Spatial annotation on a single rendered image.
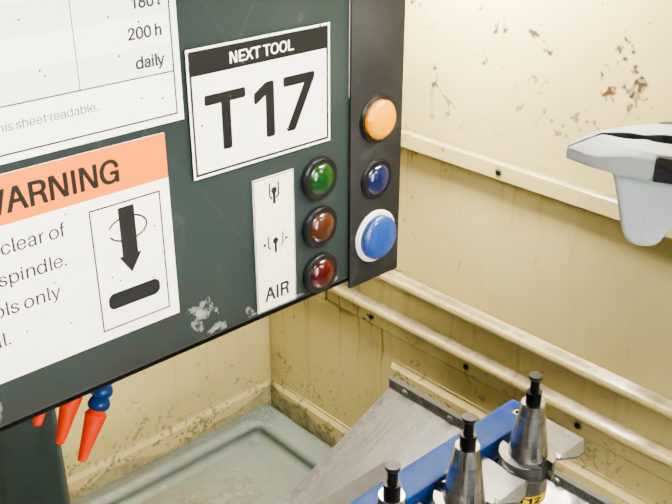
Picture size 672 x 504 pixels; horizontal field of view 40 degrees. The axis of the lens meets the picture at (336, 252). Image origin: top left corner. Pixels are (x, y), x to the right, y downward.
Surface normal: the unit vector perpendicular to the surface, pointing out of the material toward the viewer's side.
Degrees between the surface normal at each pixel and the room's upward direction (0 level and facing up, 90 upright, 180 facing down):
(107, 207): 90
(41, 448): 90
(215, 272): 90
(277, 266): 90
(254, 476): 0
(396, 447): 24
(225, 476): 0
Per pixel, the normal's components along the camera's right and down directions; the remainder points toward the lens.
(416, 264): -0.74, 0.28
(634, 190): -0.35, 0.41
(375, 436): -0.30, -0.69
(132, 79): 0.68, 0.32
